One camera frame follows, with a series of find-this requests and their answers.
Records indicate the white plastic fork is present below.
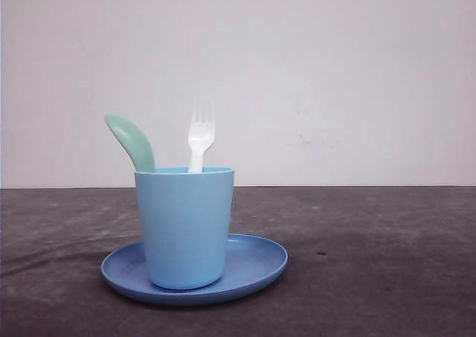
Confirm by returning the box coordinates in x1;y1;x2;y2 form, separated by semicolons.
188;98;215;173

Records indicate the light blue plastic cup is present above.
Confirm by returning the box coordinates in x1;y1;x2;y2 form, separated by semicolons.
135;167;234;289

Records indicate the mint green plastic spoon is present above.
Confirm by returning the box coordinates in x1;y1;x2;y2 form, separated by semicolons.
104;114;155;172

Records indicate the blue plastic plate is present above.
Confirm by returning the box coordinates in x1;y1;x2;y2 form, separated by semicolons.
100;234;289;307

